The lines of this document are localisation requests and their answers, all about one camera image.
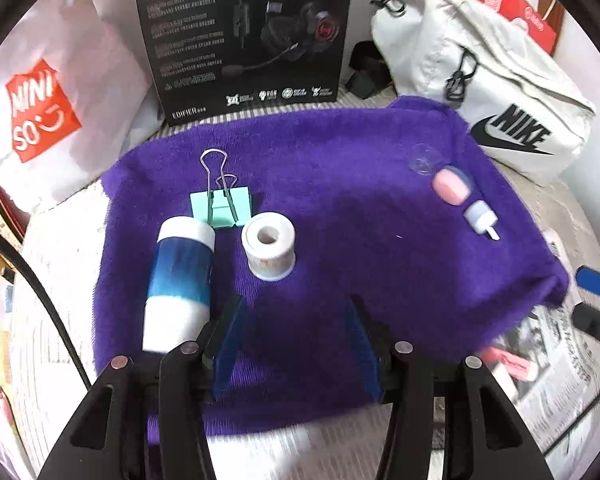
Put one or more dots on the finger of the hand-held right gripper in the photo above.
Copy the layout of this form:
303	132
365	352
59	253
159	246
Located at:
592	320
597	282

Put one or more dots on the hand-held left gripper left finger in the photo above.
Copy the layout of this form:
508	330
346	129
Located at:
225	350

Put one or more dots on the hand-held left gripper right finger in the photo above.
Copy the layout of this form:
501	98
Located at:
362	355

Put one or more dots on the blue and white bottle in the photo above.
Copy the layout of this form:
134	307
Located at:
180	285

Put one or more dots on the pink tube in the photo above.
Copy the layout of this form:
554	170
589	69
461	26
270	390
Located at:
512	362

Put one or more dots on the white tape roll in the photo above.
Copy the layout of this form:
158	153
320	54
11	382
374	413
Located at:
270	250

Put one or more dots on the small white and blue cap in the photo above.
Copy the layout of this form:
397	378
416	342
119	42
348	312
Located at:
480	217

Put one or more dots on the green binder clip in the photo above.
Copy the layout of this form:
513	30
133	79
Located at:
220	210

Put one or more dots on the clear plastic suction cup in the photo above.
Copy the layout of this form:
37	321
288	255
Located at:
425	160

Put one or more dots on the newspaper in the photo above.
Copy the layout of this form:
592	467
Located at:
555	360

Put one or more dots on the purple towel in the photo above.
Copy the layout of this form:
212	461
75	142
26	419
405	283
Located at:
330	240

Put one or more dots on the striped bed sheet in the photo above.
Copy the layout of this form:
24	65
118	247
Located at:
45	310

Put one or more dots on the grey waist bag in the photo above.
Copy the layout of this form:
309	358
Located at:
490	75

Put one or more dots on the brown wooden headboard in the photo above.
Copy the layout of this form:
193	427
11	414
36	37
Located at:
562	25

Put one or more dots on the patterned brown box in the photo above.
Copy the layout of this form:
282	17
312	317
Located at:
0	212

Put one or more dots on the white plastic bag red label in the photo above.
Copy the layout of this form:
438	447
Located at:
80	85

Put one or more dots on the black headphone box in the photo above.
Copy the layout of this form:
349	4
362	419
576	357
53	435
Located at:
240	35

